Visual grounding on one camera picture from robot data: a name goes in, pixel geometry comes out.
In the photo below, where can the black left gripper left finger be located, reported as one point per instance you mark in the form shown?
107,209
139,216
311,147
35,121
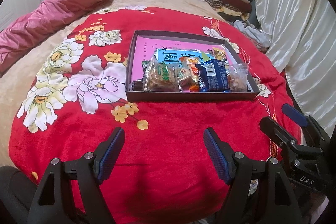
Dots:
69,192

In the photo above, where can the orange bread snack packet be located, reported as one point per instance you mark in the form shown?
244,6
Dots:
190,63

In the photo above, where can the light crumpled cloth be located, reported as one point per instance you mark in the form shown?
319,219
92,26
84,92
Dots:
258,37

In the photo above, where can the white satin curtain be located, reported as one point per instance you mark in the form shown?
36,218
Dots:
303,46

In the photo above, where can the clear peanut brittle packet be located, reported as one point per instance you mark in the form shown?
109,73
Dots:
161,77

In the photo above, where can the blue cookie packet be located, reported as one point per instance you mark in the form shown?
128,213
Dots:
212,76

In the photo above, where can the dark shallow cardboard box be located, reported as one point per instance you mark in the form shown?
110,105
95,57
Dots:
194,96

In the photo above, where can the red floral blanket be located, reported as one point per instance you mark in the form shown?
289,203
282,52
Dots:
164,173

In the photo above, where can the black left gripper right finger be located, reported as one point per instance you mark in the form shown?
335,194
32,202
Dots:
260,191

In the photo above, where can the small round pastry packet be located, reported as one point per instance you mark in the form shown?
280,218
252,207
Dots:
184,76

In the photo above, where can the beige bed sheet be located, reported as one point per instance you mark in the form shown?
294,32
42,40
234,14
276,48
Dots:
16,82

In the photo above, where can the gold yellow snack packet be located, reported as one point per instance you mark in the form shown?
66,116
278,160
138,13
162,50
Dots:
220,54

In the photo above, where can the clear candy packet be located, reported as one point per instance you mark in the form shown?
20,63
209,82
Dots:
237,77

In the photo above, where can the green pastry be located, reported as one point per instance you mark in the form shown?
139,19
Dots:
206,56

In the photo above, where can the pink blue book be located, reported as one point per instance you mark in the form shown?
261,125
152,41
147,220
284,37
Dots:
168,47

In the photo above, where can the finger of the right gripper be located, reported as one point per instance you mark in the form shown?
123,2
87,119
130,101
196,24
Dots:
310,128
291,150

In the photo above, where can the black green snack packet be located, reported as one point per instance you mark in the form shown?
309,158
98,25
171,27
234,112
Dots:
140,85

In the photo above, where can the pink quilt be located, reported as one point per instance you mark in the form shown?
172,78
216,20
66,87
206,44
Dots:
29,30

